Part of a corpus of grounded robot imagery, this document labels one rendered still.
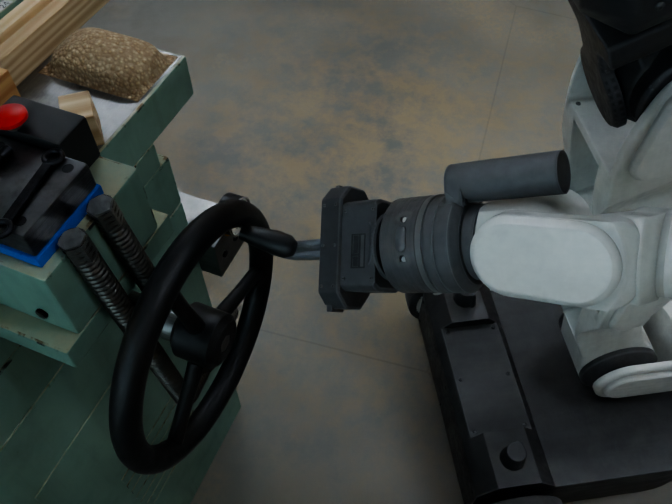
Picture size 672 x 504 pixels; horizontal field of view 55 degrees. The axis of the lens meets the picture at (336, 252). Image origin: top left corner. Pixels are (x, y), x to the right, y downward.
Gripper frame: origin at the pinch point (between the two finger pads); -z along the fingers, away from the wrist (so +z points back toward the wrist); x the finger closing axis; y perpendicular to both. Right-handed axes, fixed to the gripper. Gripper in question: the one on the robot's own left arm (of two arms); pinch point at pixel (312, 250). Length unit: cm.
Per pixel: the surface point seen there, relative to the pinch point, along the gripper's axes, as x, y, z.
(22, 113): 9.5, 24.8, -12.4
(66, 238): -1.2, 22.1, -8.5
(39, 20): 27.4, 14.0, -32.1
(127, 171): 5.9, 16.1, -9.3
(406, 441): -33, -76, -33
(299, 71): 77, -109, -97
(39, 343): -10.2, 19.5, -16.1
